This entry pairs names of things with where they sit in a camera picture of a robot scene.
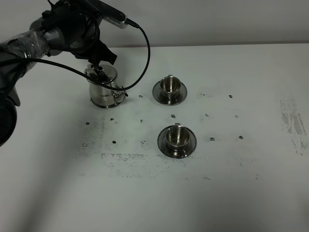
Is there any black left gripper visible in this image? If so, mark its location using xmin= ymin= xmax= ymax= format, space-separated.
xmin=40 ymin=0 xmax=117 ymax=67

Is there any stainless steel teapot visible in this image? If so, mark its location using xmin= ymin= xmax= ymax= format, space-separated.
xmin=84 ymin=64 xmax=128 ymax=108

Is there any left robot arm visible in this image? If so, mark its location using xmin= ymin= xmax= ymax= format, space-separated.
xmin=0 ymin=0 xmax=126 ymax=145

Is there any far stainless steel teacup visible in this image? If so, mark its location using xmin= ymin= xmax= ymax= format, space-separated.
xmin=159 ymin=75 xmax=182 ymax=99

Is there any stainless steel teacup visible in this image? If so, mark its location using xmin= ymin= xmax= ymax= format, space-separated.
xmin=166 ymin=124 xmax=190 ymax=149
xmin=159 ymin=75 xmax=182 ymax=99

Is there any near stainless steel teacup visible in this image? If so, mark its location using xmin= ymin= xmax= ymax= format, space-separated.
xmin=166 ymin=124 xmax=190 ymax=149

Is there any far steel saucer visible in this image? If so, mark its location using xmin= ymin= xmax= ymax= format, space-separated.
xmin=153 ymin=81 xmax=187 ymax=106

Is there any steel saucer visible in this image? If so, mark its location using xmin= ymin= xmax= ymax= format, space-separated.
xmin=153 ymin=81 xmax=187 ymax=106
xmin=157 ymin=126 xmax=197 ymax=159

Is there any near steel saucer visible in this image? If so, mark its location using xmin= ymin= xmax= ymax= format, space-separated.
xmin=157 ymin=126 xmax=197 ymax=159

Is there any black left camera cable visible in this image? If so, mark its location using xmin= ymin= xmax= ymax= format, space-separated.
xmin=14 ymin=18 xmax=151 ymax=91

